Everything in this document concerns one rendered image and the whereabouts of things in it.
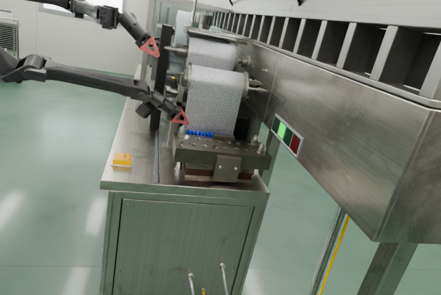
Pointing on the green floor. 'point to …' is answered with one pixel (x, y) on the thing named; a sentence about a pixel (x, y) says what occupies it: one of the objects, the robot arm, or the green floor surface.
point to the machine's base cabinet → (177, 243)
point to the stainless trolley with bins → (6, 18)
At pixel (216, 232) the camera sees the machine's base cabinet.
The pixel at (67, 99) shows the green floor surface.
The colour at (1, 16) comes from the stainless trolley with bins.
